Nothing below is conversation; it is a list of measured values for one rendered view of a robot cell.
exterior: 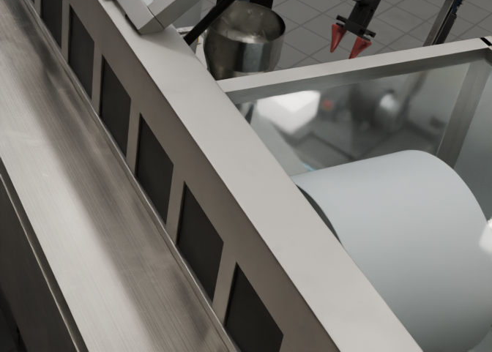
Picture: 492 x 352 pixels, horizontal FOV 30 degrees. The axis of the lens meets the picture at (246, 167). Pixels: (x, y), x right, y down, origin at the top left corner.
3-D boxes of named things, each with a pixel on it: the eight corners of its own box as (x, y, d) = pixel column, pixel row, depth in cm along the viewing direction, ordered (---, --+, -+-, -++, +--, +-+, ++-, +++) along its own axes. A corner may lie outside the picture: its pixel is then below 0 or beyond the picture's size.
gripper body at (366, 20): (364, 36, 243) (378, 11, 241) (334, 20, 247) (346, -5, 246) (373, 39, 249) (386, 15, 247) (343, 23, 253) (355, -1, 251)
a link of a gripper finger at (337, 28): (341, 58, 246) (357, 27, 244) (319, 47, 249) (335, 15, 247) (350, 61, 252) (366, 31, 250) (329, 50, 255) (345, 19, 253)
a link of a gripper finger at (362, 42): (351, 64, 245) (367, 32, 243) (329, 52, 248) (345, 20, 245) (360, 66, 251) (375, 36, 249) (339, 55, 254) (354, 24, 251)
